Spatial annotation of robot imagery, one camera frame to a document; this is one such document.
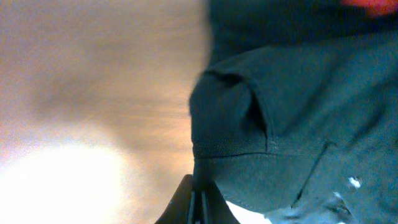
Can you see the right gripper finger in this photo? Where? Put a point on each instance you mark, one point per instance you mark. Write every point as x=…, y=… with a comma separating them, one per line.
x=191, y=204

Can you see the black shorts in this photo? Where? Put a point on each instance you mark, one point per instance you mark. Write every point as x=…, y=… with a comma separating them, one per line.
x=295, y=115

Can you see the red garment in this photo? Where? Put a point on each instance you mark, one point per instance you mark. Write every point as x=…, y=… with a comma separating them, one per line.
x=374, y=8

